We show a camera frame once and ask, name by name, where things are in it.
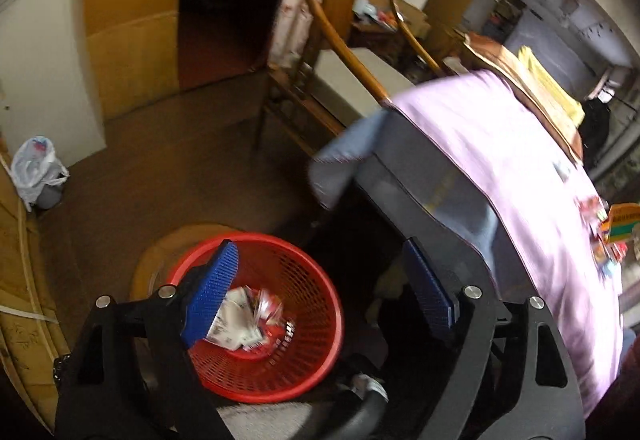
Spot red plastic basket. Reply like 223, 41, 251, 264
165, 233, 346, 404

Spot white plastic bag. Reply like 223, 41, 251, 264
10, 135, 71, 214

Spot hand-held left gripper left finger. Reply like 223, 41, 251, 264
54, 240, 240, 440

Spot grey bin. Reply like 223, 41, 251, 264
35, 181, 66, 211

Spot wrappers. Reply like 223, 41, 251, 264
210, 287, 266, 351

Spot yellow cloth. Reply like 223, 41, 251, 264
517, 45, 586, 127

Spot white cabinet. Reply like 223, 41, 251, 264
0, 0, 109, 167

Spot colourful striped packet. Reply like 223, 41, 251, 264
604, 203, 640, 244

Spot crushed clear plastic bottle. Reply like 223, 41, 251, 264
247, 287, 287, 327

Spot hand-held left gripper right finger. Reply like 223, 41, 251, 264
402, 237, 587, 440

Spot red snack packet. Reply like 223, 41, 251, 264
578, 194, 609, 234

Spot dark wooden wardrobe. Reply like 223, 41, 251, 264
424, 0, 507, 57

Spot beige brown pillow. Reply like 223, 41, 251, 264
462, 33, 586, 166

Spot grey box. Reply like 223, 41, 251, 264
312, 48, 416, 129

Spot wooden side table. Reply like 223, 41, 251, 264
347, 0, 434, 67

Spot purple printed blanket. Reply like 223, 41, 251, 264
309, 69, 627, 421

